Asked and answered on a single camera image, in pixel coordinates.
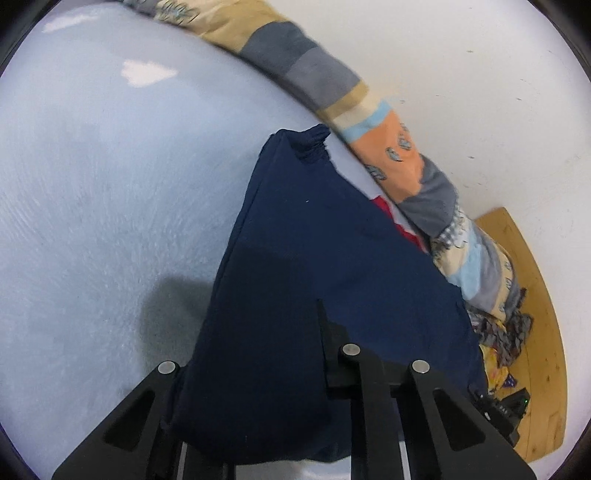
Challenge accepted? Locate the rolled patchwork quilt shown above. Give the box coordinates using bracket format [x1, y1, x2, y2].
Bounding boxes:
[115, 0, 525, 324]

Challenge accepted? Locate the light blue cloud bed sheet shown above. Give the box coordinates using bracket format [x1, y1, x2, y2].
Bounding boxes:
[0, 4, 462, 480]

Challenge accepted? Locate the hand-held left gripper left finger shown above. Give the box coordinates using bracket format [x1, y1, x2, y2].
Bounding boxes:
[52, 361, 236, 480]

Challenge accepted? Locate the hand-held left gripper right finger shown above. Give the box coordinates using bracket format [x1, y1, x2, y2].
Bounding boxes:
[316, 299, 539, 480]

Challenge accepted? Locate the dark patterned cloth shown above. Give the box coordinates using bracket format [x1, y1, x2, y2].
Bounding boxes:
[466, 288, 534, 370]

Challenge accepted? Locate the wooden headboard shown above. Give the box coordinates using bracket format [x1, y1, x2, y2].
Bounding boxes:
[475, 208, 568, 462]

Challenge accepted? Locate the yellow and navy star cloth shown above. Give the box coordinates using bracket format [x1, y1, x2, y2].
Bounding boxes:
[480, 346, 520, 398]

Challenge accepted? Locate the navy blue jacket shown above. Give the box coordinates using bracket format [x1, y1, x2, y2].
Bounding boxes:
[168, 124, 490, 464]

